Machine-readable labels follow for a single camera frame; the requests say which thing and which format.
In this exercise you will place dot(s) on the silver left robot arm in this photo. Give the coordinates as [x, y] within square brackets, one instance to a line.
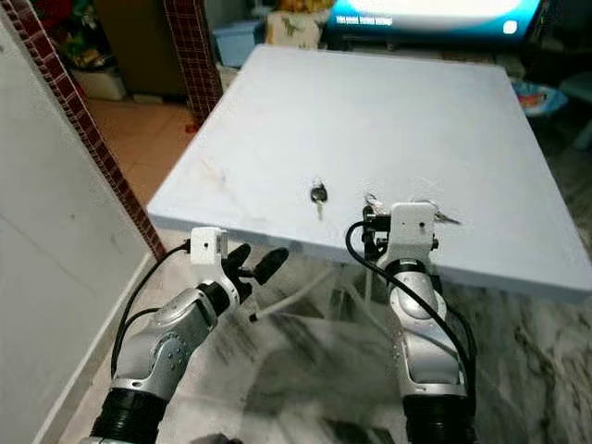
[162, 356]

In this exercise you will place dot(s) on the black headed single key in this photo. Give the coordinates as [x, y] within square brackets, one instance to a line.
[319, 194]

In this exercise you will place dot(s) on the white folding table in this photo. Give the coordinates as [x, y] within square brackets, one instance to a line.
[379, 129]

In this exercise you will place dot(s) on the red tiled pillar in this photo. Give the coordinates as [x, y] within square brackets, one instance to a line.
[190, 55]

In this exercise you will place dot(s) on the blue plastic bowl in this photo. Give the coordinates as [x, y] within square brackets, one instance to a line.
[538, 97]

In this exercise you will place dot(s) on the flat screen television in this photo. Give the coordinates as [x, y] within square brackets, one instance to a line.
[425, 23]

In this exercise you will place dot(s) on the blue plastic bin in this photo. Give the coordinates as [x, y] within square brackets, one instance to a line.
[236, 44]

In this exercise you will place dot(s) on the cream printed bag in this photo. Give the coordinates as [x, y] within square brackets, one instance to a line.
[293, 30]

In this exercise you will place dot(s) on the white plastic container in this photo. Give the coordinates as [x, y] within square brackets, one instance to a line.
[100, 85]

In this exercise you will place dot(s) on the brown wooden cabinet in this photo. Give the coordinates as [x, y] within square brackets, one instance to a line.
[134, 42]

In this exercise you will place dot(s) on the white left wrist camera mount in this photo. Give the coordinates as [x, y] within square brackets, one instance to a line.
[208, 246]

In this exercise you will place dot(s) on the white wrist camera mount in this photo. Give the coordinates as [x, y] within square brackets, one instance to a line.
[412, 224]
[208, 246]

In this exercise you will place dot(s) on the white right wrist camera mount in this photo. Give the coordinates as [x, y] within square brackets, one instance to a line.
[412, 224]

